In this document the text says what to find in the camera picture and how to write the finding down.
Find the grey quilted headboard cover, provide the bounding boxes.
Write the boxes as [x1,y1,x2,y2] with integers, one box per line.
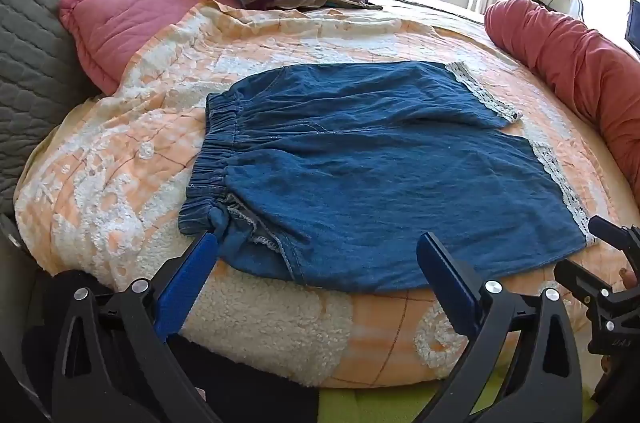
[0,0,282,220]

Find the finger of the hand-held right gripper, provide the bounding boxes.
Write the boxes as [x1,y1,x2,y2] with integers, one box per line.
[552,258,640,329]
[588,215,640,265]

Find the pink quilted pillow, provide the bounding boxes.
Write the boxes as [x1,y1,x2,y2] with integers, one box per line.
[59,0,246,96]

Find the dark monitor screen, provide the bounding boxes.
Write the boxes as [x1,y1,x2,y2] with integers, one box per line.
[625,0,640,54]

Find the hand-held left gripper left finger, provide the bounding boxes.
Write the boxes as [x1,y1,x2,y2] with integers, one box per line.
[51,230,222,423]

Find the person's green jacket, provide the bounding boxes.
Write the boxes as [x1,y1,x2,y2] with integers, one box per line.
[319,378,453,423]

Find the person's black clothing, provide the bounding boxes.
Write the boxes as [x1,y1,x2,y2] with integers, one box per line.
[22,270,321,423]

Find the blue denim pants lace trim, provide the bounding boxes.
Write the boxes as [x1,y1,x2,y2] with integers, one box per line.
[179,61,601,295]

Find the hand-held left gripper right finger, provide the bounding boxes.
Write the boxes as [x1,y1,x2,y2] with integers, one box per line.
[416,231,584,423]

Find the red rolled quilt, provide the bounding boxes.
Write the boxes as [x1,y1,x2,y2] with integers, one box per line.
[483,0,640,190]

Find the orange white fluffy blanket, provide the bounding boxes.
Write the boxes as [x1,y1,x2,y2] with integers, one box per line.
[14,0,626,390]

